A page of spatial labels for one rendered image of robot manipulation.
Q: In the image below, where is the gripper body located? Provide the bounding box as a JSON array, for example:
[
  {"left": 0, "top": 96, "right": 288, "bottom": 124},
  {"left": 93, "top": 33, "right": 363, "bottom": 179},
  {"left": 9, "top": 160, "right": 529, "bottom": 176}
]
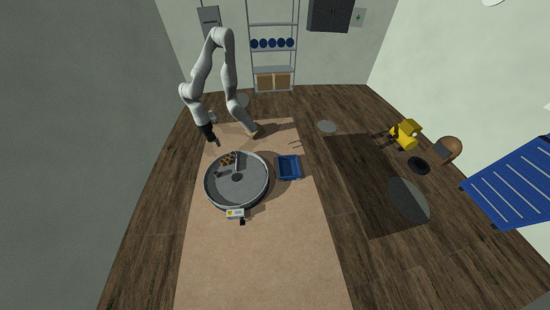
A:
[{"left": 194, "top": 110, "right": 218, "bottom": 142}]

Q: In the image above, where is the blue plastic crate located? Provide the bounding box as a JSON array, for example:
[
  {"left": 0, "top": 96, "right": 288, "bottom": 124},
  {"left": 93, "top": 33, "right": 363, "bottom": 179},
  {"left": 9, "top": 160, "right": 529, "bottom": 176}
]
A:
[{"left": 277, "top": 154, "right": 301, "bottom": 182}]

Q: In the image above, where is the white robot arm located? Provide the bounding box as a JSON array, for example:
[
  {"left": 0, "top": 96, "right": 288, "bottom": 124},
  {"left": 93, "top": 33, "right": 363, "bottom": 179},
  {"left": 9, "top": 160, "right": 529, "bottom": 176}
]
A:
[{"left": 178, "top": 26, "right": 257, "bottom": 133}]

